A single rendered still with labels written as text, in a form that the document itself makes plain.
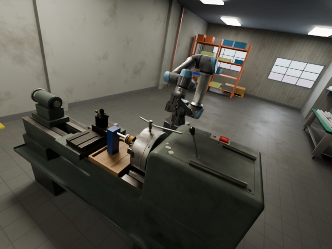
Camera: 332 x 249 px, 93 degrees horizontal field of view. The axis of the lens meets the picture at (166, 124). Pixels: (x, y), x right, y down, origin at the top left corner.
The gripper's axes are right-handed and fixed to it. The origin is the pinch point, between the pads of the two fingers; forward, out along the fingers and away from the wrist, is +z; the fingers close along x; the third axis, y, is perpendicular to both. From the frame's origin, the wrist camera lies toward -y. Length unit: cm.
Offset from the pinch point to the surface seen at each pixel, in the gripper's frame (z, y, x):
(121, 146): 38, 46, -22
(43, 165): 83, 110, 0
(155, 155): 14.8, -2.4, 18.4
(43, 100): 23, 129, -1
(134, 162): 30.1, 14.2, 6.8
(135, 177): 47, 17, -6
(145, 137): 12.3, 13.8, 4.2
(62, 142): 45, 82, 8
